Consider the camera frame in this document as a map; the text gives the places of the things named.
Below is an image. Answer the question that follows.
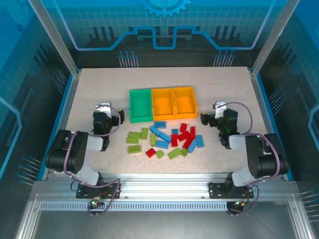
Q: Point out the orange plastic bin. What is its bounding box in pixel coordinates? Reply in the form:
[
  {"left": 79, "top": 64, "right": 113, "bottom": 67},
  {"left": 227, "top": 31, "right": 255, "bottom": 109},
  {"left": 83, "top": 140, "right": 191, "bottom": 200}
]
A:
[
  {"left": 172, "top": 85, "right": 199, "bottom": 120},
  {"left": 151, "top": 87, "right": 175, "bottom": 121}
]

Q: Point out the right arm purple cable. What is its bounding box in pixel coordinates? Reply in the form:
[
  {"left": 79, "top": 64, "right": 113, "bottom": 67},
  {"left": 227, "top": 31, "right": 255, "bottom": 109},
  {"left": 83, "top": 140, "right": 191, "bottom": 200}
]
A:
[{"left": 215, "top": 101, "right": 281, "bottom": 217}]

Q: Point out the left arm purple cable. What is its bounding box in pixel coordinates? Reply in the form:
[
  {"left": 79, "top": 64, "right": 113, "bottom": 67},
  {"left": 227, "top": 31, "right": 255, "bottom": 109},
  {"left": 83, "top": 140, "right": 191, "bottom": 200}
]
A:
[{"left": 63, "top": 104, "right": 122, "bottom": 217}]

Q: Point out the aluminium side rail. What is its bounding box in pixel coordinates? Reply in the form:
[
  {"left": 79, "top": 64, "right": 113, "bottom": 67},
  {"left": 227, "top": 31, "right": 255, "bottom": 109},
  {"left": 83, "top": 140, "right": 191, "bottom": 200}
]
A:
[
  {"left": 249, "top": 69, "right": 293, "bottom": 182},
  {"left": 36, "top": 71, "right": 82, "bottom": 182}
]

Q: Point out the grey metal shelf panel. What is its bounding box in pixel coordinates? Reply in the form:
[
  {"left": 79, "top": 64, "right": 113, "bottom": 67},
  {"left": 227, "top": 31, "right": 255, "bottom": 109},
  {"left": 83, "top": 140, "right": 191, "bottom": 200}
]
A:
[{"left": 29, "top": 210, "right": 297, "bottom": 239}]

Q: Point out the green plastic bin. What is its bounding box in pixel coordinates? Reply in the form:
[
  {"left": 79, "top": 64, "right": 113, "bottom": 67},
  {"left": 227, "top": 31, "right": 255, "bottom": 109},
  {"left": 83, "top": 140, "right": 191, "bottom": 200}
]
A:
[{"left": 129, "top": 88, "right": 154, "bottom": 124}]

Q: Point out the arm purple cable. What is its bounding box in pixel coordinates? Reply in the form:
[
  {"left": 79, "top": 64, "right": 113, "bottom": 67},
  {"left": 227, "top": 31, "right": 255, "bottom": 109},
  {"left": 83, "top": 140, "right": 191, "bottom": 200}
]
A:
[
  {"left": 215, "top": 101, "right": 281, "bottom": 217},
  {"left": 63, "top": 104, "right": 122, "bottom": 217}
]

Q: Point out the aluminium frame post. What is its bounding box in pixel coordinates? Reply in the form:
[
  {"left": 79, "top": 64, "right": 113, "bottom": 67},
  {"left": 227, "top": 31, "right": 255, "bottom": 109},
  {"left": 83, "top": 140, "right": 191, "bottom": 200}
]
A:
[
  {"left": 250, "top": 0, "right": 302, "bottom": 77},
  {"left": 27, "top": 0, "right": 82, "bottom": 77}
]

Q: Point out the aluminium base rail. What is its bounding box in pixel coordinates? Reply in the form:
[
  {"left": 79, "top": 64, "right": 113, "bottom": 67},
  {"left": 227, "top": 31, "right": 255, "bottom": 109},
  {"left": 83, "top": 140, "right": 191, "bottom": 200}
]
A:
[{"left": 32, "top": 173, "right": 298, "bottom": 203}]

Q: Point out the slotted grey cable duct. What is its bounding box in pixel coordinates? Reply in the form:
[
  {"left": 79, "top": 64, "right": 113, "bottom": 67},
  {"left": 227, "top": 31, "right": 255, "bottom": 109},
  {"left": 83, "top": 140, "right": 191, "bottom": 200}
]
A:
[{"left": 39, "top": 202, "right": 229, "bottom": 212}]

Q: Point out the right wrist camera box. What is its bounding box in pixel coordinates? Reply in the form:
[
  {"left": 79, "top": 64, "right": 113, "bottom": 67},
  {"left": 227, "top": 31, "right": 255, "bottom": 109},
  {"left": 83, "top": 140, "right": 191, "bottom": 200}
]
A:
[{"left": 214, "top": 101, "right": 227, "bottom": 119}]

